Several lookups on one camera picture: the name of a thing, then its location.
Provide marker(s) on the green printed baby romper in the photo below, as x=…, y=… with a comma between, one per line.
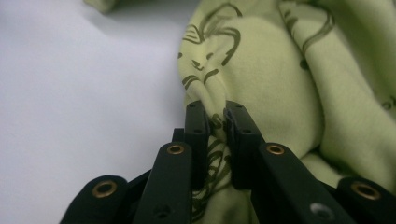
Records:
x=274, y=77

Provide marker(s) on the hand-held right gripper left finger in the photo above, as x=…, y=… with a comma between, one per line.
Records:
x=168, y=186

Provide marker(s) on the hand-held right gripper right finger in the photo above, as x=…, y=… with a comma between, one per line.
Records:
x=280, y=186

